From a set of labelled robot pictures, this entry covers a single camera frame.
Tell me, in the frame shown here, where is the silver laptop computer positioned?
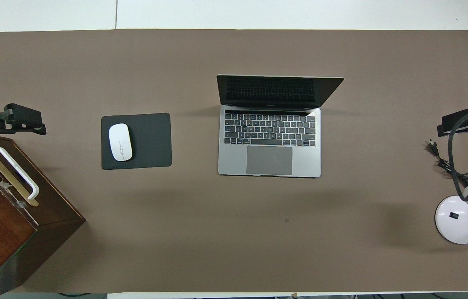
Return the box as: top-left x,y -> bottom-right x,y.
216,74 -> 345,178

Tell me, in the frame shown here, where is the white computer mouse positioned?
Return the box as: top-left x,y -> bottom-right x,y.
108,123 -> 133,162

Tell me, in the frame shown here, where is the white desk lamp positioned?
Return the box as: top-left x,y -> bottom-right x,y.
435,172 -> 468,245

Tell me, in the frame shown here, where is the black mouse pad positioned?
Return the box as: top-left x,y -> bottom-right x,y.
101,113 -> 172,170

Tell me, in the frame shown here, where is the brown table mat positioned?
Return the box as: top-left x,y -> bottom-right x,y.
0,29 -> 468,293

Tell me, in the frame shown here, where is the black lamp power cable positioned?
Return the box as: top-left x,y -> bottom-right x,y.
426,140 -> 468,187

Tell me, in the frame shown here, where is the white box handle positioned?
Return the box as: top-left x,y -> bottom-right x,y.
0,147 -> 40,201

